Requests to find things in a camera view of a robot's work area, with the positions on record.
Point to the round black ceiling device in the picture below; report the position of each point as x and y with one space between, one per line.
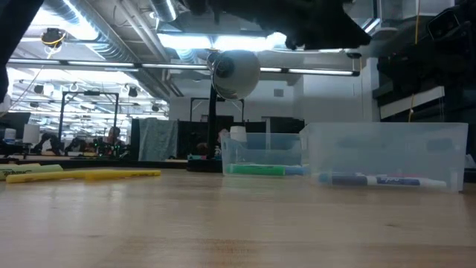
54 37

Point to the thin yellow marker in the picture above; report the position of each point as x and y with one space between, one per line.
122 175
37 177

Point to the black metal rack frame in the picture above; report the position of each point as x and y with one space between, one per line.
116 111

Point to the grey fabric partition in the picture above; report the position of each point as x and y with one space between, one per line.
158 139

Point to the clear plastic bag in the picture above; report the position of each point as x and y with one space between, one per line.
471 162

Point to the white ceiling device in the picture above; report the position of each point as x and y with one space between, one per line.
383 34

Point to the black office partition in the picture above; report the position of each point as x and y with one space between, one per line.
193 137

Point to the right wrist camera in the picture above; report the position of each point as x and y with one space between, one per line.
444 24

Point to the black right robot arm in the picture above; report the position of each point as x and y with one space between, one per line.
470 11

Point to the black gooseneck desk lamp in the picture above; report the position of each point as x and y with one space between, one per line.
241 74

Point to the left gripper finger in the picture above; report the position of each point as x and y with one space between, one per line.
331 35
295 45

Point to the clear plastic bin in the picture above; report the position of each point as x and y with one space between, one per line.
260 149
390 156

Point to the silver air duct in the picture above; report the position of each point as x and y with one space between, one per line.
165 9

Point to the person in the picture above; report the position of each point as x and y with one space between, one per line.
114 134

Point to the long LED light bar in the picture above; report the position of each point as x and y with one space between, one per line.
111 64

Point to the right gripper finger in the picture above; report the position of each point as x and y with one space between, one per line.
424 85
409 63

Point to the white box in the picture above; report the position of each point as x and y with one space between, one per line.
31 134

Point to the small white container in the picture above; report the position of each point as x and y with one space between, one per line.
238 134

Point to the black computer monitor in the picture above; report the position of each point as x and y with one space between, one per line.
15 120

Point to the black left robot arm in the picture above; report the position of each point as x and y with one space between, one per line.
15 37

